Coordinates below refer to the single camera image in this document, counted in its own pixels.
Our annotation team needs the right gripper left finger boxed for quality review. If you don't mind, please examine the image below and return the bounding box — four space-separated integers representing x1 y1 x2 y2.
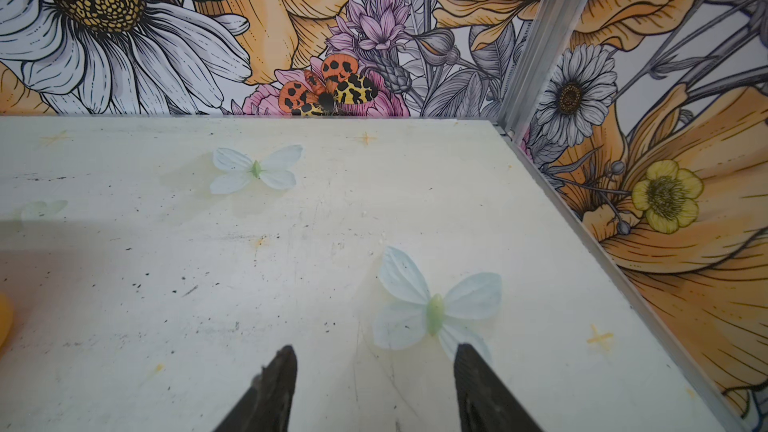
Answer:
214 345 298 432

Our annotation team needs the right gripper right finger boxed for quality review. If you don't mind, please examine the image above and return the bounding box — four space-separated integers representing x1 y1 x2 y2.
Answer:
453 343 543 432

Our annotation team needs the yellow plastic bin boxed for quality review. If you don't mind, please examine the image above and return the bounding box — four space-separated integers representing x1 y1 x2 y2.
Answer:
0 294 14 346

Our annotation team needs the right aluminium corner post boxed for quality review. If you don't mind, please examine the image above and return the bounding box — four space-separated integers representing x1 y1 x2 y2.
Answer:
498 0 588 146

